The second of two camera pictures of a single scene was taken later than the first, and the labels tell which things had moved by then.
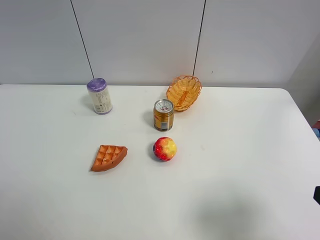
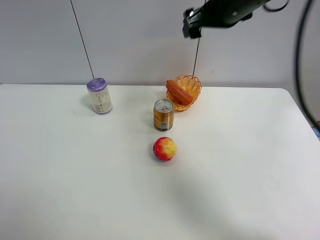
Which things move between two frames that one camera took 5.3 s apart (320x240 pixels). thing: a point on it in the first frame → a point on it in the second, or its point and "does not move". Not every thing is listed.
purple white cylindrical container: (100, 96) does not move
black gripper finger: (316, 195) → (218, 13)
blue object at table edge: (317, 131) does not move
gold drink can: (163, 115) does not move
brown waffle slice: (107, 157) → (178, 94)
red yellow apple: (164, 148) does not move
